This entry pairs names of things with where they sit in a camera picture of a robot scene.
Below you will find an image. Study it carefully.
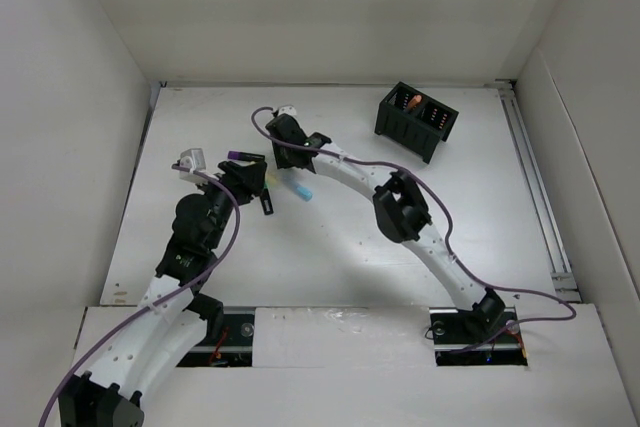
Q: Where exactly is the orange pastel highlighter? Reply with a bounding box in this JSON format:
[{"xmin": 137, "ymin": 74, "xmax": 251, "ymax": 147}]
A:
[{"xmin": 405, "ymin": 95, "xmax": 422, "ymax": 112}]

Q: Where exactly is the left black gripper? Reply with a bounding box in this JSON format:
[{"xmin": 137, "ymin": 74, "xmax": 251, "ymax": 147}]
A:
[{"xmin": 195, "ymin": 161, "xmax": 264, "ymax": 250}]

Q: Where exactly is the black green-capped highlighter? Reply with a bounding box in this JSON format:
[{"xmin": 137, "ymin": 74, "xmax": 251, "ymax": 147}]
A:
[{"xmin": 260, "ymin": 187, "xmax": 274, "ymax": 216}]

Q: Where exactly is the aluminium side rail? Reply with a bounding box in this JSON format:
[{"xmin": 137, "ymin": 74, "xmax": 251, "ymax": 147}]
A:
[{"xmin": 497, "ymin": 82, "xmax": 582, "ymax": 304}]

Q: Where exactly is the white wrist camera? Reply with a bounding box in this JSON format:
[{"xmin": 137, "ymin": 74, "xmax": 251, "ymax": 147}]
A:
[
  {"xmin": 277, "ymin": 105, "xmax": 297, "ymax": 117},
  {"xmin": 172, "ymin": 148, "xmax": 219, "ymax": 185}
]

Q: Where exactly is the purple cable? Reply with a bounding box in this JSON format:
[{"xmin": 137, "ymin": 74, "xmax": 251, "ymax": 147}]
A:
[
  {"xmin": 37, "ymin": 159, "xmax": 242, "ymax": 427},
  {"xmin": 249, "ymin": 105, "xmax": 579, "ymax": 354}
]

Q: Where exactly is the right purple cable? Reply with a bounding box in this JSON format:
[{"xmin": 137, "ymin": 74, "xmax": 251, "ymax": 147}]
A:
[{"xmin": 249, "ymin": 105, "xmax": 579, "ymax": 354}]

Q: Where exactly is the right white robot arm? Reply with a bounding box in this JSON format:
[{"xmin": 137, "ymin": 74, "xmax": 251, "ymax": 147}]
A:
[{"xmin": 266, "ymin": 113, "xmax": 505, "ymax": 343}]

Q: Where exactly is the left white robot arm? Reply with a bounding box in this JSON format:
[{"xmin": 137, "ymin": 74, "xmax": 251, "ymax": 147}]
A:
[{"xmin": 53, "ymin": 149, "xmax": 267, "ymax": 426}]

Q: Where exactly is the blue pastel highlighter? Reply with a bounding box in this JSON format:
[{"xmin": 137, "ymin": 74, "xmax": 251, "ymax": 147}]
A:
[{"xmin": 282, "ymin": 174, "xmax": 313, "ymax": 202}]

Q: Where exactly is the yellow pastel highlighter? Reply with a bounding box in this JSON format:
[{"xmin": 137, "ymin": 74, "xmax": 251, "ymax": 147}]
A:
[{"xmin": 266, "ymin": 172, "xmax": 284, "ymax": 185}]

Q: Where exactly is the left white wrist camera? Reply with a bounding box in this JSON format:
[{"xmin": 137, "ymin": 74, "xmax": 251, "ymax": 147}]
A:
[{"xmin": 172, "ymin": 148, "xmax": 219, "ymax": 185}]

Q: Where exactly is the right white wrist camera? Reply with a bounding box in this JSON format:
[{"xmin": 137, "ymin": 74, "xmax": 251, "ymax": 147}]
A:
[{"xmin": 277, "ymin": 105, "xmax": 297, "ymax": 117}]

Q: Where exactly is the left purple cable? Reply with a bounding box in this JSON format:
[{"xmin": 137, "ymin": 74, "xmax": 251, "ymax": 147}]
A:
[{"xmin": 37, "ymin": 159, "xmax": 242, "ymax": 427}]

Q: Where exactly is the black purple-capped marker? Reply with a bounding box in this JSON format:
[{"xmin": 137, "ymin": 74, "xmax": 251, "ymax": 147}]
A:
[{"xmin": 227, "ymin": 150, "xmax": 265, "ymax": 162}]

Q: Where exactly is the black two-compartment organizer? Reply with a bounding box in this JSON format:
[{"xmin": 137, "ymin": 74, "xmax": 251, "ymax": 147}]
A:
[{"xmin": 374, "ymin": 82, "xmax": 459, "ymax": 164}]

